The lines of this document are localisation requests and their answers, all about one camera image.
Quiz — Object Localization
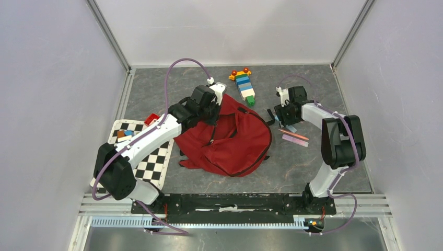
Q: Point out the light blue chalk stick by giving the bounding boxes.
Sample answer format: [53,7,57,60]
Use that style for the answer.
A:
[275,116,297,133]

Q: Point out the red student backpack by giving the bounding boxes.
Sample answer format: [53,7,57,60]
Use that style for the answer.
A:
[174,94,272,177]

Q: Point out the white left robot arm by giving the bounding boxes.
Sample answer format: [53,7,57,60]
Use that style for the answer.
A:
[93,82,227,213]

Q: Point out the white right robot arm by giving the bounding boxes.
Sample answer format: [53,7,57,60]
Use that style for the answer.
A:
[274,86,366,213]

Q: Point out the pink chalk stick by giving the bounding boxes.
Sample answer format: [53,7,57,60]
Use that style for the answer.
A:
[282,134,309,147]

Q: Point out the colourful toy block tower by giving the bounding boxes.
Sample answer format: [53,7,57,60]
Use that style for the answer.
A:
[228,67,255,107]

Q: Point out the black and white chessboard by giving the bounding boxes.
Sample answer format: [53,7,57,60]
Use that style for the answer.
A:
[108,119,174,189]

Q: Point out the colourful toy block train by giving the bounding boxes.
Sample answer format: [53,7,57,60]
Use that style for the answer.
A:
[116,130,134,143]

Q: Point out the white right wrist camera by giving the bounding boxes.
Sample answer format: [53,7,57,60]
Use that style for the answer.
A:
[276,86,290,107]

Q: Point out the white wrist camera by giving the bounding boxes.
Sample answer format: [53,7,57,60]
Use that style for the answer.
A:
[207,77,227,106]
[276,86,290,107]

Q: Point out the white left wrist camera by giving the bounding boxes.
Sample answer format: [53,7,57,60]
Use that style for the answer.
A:
[207,77,227,106]

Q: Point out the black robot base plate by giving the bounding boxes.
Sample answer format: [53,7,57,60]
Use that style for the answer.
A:
[148,193,336,224]

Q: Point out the aluminium toothed rail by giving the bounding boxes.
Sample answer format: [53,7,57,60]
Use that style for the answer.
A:
[90,216,308,230]

